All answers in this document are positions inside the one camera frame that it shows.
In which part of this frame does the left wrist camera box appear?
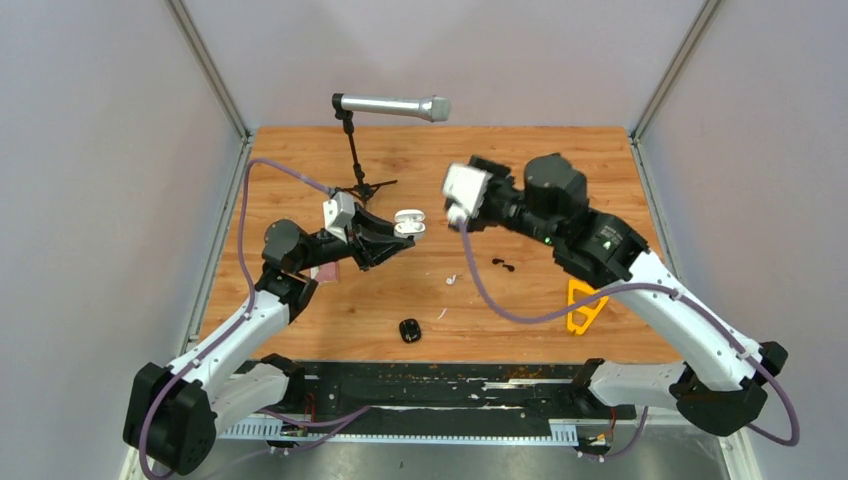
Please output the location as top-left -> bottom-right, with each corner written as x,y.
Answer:
322,191 -> 357,244

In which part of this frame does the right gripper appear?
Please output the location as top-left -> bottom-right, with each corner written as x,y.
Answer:
448,156 -> 560,247

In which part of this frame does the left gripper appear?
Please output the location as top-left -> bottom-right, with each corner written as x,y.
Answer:
296,202 -> 416,273

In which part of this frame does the black earbud charging case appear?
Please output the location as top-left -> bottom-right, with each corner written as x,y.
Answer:
398,318 -> 422,344

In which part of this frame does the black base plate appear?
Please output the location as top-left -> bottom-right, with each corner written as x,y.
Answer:
272,362 -> 637,433

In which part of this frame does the white earbud charging case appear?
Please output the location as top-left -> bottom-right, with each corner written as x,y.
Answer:
394,209 -> 426,240

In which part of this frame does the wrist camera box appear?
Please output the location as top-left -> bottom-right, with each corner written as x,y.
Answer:
322,191 -> 357,244
442,163 -> 493,226

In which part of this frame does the perforated metal rail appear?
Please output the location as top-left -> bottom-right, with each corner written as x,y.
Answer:
220,416 -> 579,447

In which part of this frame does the yellow triangular plastic frame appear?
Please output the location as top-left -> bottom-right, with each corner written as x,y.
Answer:
565,278 -> 609,336

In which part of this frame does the silver microphone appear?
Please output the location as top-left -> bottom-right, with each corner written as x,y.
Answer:
331,93 -> 451,123

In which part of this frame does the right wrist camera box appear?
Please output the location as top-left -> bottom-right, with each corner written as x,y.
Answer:
442,163 -> 493,226

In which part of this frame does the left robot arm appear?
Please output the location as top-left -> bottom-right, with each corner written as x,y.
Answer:
122,198 -> 426,475

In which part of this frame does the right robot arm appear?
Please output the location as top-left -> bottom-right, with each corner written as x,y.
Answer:
442,153 -> 788,437

